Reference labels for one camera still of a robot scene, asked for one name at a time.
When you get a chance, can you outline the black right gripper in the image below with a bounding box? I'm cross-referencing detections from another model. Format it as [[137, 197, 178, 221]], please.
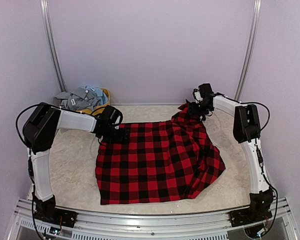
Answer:
[[188, 100, 212, 115]]

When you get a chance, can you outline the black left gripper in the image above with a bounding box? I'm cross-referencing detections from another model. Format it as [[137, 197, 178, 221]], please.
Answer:
[[100, 125, 130, 143]]

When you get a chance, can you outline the yellow plastic basket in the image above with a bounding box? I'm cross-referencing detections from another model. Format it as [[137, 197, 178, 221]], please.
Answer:
[[91, 87, 111, 116]]

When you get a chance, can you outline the red black plaid shirt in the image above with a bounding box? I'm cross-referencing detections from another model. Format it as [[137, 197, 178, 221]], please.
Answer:
[[95, 103, 226, 205]]

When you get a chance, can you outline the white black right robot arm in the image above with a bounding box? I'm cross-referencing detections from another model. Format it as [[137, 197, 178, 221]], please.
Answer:
[[189, 83, 278, 227]]

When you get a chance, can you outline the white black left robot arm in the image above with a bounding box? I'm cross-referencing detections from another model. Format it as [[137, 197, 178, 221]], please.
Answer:
[[22, 102, 130, 223]]

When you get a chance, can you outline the light blue shirt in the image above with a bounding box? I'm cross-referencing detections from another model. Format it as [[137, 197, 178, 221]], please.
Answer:
[[83, 85, 110, 106]]

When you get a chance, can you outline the grey button shirt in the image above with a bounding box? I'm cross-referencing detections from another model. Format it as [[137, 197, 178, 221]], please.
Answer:
[[55, 87, 95, 111]]

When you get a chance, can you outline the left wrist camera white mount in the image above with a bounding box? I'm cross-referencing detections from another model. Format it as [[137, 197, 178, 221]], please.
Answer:
[[114, 128, 130, 144]]

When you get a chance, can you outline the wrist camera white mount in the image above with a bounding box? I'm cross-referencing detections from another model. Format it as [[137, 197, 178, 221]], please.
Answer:
[[192, 88, 203, 103], [114, 128, 130, 144]]

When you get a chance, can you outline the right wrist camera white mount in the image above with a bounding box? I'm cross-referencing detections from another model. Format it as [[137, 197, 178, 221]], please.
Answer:
[[192, 88, 203, 103]]

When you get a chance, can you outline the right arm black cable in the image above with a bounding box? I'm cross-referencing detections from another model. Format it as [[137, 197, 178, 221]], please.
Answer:
[[249, 101, 271, 141]]

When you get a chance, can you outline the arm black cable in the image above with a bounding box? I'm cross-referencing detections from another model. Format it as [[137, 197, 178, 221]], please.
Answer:
[[14, 103, 63, 148], [249, 101, 271, 141]]

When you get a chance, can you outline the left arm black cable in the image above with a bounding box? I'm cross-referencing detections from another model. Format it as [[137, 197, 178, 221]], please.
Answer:
[[14, 103, 63, 148]]

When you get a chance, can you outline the aluminium front frame rail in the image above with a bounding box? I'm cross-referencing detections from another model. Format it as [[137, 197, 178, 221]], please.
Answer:
[[4, 197, 298, 240]]

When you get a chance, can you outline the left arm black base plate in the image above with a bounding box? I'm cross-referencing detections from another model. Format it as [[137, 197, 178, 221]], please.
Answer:
[[34, 208, 78, 228]]

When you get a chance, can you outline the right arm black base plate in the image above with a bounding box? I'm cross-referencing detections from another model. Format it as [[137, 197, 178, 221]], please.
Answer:
[[229, 208, 273, 228]]

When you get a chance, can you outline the right aluminium corner post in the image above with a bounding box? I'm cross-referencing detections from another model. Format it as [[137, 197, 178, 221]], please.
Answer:
[[234, 0, 262, 101]]

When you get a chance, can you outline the aluminium corner post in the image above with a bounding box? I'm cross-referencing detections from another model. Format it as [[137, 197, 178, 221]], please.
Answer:
[[39, 0, 67, 92], [234, 0, 262, 101]]

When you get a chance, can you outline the left aluminium corner post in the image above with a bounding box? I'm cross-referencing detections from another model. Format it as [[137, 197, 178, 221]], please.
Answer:
[[39, 0, 67, 92]]

